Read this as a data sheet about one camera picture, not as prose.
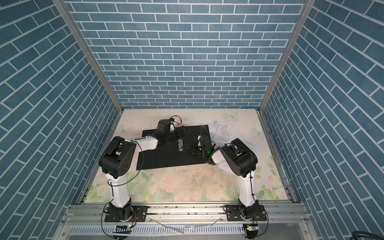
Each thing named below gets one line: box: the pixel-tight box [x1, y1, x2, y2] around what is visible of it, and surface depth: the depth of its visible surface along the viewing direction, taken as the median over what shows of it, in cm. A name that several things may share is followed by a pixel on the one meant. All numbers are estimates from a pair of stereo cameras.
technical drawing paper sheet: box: [210, 120, 238, 149], surface depth 110 cm
